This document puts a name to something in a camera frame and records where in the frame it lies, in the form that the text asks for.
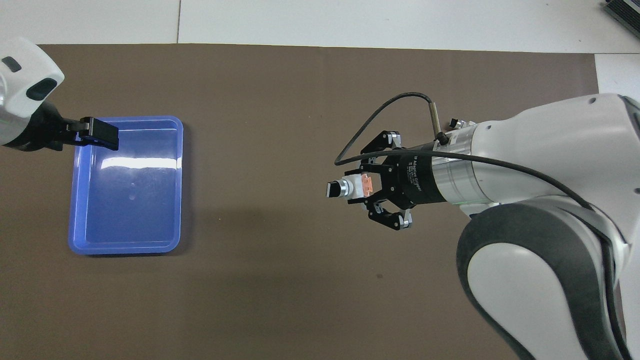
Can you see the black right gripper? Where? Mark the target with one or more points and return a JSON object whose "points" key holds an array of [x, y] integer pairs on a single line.
{"points": [[417, 177]]}

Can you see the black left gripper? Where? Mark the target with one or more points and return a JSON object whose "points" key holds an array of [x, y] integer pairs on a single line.
{"points": [[42, 132]]}

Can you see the orange white selector switch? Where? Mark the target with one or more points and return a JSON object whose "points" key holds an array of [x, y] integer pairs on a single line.
{"points": [[355, 186]]}

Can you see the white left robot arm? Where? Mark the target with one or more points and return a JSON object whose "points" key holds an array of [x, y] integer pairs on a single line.
{"points": [[25, 75]]}

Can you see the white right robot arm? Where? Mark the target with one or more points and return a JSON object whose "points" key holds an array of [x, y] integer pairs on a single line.
{"points": [[550, 160]]}

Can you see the blue plastic tray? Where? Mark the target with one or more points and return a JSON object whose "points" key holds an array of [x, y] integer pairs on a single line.
{"points": [[130, 220]]}

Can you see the brown table mat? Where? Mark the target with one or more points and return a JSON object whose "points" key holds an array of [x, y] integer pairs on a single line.
{"points": [[300, 275]]}

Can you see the dark ribbed grey device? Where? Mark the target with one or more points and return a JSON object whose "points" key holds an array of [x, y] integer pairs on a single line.
{"points": [[625, 10]]}

